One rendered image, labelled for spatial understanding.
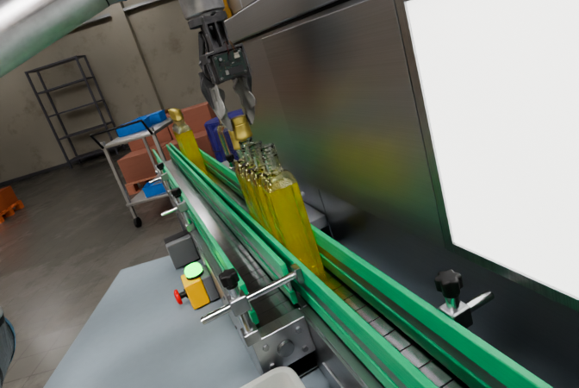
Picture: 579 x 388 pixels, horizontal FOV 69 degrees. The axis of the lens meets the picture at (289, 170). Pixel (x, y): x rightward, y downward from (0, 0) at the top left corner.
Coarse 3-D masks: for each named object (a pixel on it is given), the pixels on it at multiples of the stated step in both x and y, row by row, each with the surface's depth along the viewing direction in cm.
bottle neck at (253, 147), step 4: (248, 144) 80; (252, 144) 81; (256, 144) 78; (260, 144) 79; (248, 148) 80; (252, 148) 79; (256, 148) 79; (252, 152) 79; (256, 152) 79; (252, 156) 79; (256, 156) 79; (260, 156) 79; (252, 160) 80; (256, 160) 79; (260, 160) 79; (256, 164) 80; (260, 164) 80; (256, 168) 80; (260, 168) 80
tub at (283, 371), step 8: (280, 368) 65; (288, 368) 65; (264, 376) 65; (272, 376) 65; (280, 376) 65; (288, 376) 64; (296, 376) 63; (248, 384) 64; (256, 384) 64; (264, 384) 64; (272, 384) 65; (280, 384) 65; (288, 384) 65; (296, 384) 61
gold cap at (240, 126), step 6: (234, 120) 82; (240, 120) 82; (246, 120) 83; (234, 126) 83; (240, 126) 83; (246, 126) 83; (234, 132) 84; (240, 132) 83; (246, 132) 83; (240, 138) 83; (246, 138) 83
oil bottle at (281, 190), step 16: (272, 176) 74; (288, 176) 74; (272, 192) 74; (288, 192) 75; (272, 208) 75; (288, 208) 75; (304, 208) 77; (288, 224) 76; (304, 224) 77; (288, 240) 76; (304, 240) 77; (304, 256) 78; (320, 256) 80
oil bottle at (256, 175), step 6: (264, 168) 80; (252, 174) 80; (258, 174) 79; (264, 174) 79; (252, 180) 80; (258, 180) 79; (252, 186) 82; (258, 186) 79; (258, 192) 79; (258, 198) 81; (264, 198) 79; (258, 204) 83; (264, 204) 80; (264, 210) 81; (264, 216) 83; (270, 216) 81; (270, 222) 81; (270, 228) 82; (276, 234) 82
